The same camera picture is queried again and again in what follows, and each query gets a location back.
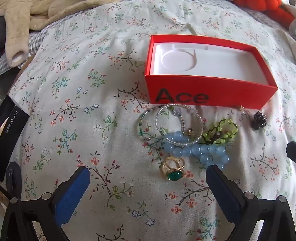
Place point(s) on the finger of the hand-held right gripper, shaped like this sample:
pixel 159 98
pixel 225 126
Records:
pixel 291 151

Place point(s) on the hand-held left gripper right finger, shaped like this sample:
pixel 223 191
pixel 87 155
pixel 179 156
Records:
pixel 222 185

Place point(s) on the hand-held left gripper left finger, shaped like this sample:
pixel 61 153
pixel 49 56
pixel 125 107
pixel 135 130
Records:
pixel 71 197

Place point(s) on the black hair claw clip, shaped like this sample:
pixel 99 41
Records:
pixel 258 120

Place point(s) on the gold drop earring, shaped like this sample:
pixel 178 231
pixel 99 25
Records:
pixel 190 132
pixel 241 109

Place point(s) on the red cardboard box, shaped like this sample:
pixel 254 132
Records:
pixel 231 92

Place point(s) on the black cardboard box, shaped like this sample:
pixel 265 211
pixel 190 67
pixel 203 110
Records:
pixel 13 129

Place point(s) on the floral bed sheet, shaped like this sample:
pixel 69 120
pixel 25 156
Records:
pixel 92 104

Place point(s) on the grey crumpled cloth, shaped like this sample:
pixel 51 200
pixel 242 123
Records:
pixel 289 11

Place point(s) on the orange plush toy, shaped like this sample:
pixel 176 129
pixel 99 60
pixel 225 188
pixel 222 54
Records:
pixel 266 9

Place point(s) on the grey checkered blanket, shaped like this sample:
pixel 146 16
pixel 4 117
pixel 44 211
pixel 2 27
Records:
pixel 34 44

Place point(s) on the beige fleece garment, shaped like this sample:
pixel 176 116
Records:
pixel 57 14

